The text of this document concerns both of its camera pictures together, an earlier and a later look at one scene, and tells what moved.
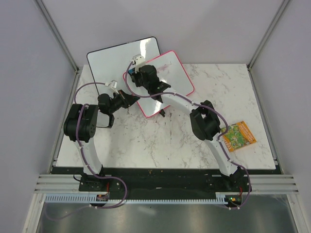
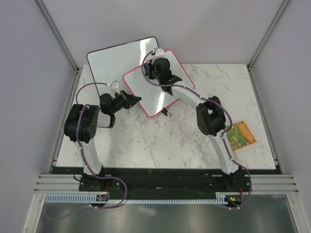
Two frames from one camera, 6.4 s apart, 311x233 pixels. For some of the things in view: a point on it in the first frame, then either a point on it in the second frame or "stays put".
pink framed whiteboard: [169, 71] stays put
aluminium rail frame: [261, 183] stays put
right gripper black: [135, 76] -> [151, 67]
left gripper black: [127, 100] stays put
